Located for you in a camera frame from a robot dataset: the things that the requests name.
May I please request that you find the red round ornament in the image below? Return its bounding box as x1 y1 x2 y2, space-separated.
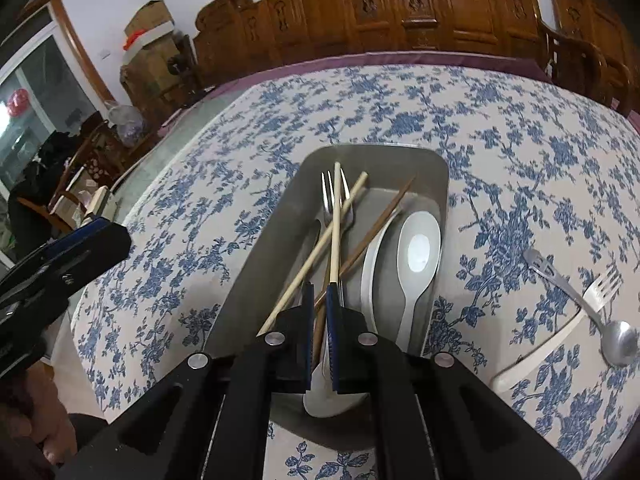
7 88 31 117

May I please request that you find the stack of cardboard boxes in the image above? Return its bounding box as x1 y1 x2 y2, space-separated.
120 0 194 112

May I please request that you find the purple cloth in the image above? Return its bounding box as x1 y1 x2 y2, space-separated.
160 50 553 133

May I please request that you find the light wooden chopstick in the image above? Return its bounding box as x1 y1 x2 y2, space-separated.
322 161 342 306
256 171 370 337

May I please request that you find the glass door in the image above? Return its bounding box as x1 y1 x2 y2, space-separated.
0 35 97 196

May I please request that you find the wooden armchair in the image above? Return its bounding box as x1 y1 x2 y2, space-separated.
542 25 634 117

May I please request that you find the carved wooden bench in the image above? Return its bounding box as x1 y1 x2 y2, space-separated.
192 0 551 92

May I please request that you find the grey metal tray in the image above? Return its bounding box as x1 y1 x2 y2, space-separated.
200 144 449 453

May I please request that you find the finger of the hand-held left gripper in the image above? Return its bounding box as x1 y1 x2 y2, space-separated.
0 292 77 378
0 217 132 311

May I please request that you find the white ceramic spoon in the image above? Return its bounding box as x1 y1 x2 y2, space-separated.
396 211 442 348

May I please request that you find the carved wooden chair backrest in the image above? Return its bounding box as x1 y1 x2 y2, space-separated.
550 0 640 61

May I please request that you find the clear plastic bag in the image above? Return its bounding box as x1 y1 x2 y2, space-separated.
104 101 147 149

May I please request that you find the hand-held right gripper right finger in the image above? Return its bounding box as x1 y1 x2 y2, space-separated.
325 284 582 480

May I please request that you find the person's left hand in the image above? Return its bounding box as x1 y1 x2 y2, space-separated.
0 360 77 467

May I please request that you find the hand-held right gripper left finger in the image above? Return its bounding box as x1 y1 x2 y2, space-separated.
60 282 316 480

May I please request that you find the wooden side chair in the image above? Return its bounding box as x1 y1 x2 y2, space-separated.
17 120 127 234

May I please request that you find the black garment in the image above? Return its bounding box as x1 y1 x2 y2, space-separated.
9 130 77 257

